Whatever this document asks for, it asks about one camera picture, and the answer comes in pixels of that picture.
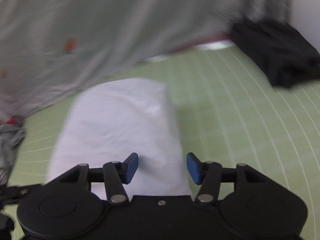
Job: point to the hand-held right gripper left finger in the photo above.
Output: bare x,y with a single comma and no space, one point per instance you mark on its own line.
131,168

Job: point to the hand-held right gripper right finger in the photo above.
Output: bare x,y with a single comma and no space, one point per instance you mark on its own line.
193,168

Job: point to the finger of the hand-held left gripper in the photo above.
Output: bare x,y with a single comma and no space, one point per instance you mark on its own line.
23,192

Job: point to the white garment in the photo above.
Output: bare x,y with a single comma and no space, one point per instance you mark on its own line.
120,120

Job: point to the grey elastic waist garment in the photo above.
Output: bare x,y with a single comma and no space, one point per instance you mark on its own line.
10,140

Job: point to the green grid cutting mat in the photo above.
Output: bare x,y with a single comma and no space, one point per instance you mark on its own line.
237,120

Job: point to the black folded garment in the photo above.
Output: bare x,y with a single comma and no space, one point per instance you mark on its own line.
275,52

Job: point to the grey-green printed shirt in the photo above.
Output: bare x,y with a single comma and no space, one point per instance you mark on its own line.
112,22

